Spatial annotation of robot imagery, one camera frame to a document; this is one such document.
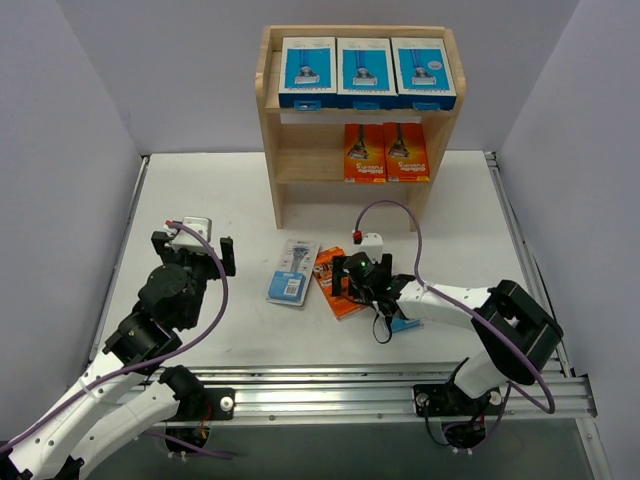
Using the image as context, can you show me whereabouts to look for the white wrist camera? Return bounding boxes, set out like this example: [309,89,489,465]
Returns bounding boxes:
[163,216,213,255]
[352,230,384,263]

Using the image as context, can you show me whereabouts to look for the clear blister razor pack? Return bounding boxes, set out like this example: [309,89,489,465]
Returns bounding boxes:
[390,317,423,335]
[266,239,320,307]

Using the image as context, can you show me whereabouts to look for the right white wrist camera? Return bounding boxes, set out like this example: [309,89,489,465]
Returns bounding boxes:
[352,230,384,263]

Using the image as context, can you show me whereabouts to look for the wooden shelf unit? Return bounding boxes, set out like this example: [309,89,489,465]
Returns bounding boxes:
[255,25,467,229]

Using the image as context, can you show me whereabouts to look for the orange Gillette Fusion box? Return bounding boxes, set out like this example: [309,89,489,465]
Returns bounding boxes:
[383,122,430,183]
[343,123,386,184]

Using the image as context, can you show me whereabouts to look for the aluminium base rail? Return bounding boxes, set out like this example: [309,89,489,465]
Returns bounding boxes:
[54,149,599,429]

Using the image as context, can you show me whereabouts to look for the blue Harry's razor box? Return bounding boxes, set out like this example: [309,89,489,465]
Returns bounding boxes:
[390,37,457,111]
[278,37,338,111]
[336,37,398,110]

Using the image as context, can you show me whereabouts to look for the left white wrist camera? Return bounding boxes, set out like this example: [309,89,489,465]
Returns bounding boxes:
[163,216,213,255]

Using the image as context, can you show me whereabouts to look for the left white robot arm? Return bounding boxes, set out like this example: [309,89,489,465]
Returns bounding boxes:
[1,217,236,479]

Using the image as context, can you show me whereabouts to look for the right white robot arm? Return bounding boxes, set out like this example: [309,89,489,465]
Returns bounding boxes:
[332,252,564,415]

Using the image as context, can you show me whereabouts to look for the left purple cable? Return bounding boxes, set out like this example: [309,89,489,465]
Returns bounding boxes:
[0,222,230,454]

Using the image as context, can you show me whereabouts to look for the orange Gillette Styler box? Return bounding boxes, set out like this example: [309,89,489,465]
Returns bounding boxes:
[313,246,365,321]

